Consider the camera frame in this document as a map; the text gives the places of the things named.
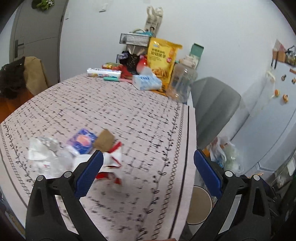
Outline teal pen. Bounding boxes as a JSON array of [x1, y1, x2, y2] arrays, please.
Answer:
[[103, 77, 120, 82]]

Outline white paper bag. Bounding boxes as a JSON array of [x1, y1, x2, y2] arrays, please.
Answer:
[[144, 6, 164, 37]]

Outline blue white tissue pack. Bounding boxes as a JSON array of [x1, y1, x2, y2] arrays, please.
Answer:
[[132, 67, 162, 91]]

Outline pink patterned tablecloth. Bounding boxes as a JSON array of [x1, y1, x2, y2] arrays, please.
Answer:
[[1, 74, 196, 240]]

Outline white refrigerator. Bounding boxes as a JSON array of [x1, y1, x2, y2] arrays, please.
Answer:
[[232, 63, 295, 174]]

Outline metal mesh basket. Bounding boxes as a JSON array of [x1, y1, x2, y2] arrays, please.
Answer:
[[119, 33, 151, 47]]

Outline brown paper bag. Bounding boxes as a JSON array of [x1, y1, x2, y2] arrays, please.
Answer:
[[23, 56, 52, 96]]

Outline large clear plastic jar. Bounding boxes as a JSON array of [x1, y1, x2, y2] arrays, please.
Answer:
[[166, 55, 198, 103]]

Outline red green box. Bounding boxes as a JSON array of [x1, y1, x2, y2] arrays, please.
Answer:
[[102, 62, 123, 71]]

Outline round trash bin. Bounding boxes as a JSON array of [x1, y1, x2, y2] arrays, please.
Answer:
[[187, 186, 212, 225]]

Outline black pen holder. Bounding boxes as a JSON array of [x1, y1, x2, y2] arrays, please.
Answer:
[[117, 51, 140, 74]]

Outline grey chair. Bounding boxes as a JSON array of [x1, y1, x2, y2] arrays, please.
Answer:
[[191, 77, 241, 149]]

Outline red round object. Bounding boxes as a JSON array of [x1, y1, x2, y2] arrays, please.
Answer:
[[136, 55, 147, 74]]

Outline green hanging item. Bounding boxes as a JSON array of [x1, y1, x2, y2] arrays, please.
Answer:
[[31, 0, 55, 11]]

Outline brown cardboard piece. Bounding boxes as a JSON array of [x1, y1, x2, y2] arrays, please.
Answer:
[[93, 129, 115, 152]]

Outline grey door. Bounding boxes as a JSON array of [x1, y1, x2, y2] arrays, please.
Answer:
[[9, 0, 68, 85]]

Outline red white paper wrapper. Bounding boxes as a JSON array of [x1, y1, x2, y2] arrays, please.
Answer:
[[95, 142, 123, 186]]

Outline blue pink tissue packet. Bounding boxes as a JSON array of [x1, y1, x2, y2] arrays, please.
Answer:
[[66, 128, 97, 156]]

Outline clear plastic wrap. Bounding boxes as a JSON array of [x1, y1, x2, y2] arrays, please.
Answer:
[[28, 137, 74, 179]]

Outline white plastic wrap roll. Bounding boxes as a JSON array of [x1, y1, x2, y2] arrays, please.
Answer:
[[87, 68, 121, 78]]

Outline yellow snack bag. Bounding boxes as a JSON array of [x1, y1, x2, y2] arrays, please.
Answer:
[[147, 37, 183, 89]]

